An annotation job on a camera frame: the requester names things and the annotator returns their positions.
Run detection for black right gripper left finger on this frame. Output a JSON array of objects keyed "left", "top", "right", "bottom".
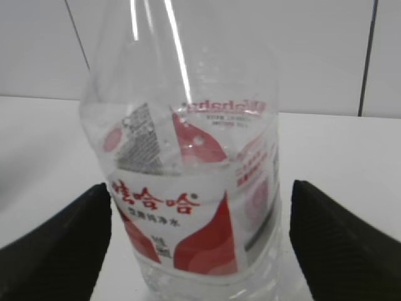
[{"left": 1, "top": 183, "right": 112, "bottom": 300}]

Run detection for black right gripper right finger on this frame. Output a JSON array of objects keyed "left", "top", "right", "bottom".
[{"left": 289, "top": 180, "right": 400, "bottom": 300}]

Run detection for clear Wahaha water bottle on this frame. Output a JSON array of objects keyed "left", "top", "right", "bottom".
[{"left": 79, "top": 1, "right": 282, "bottom": 300}]

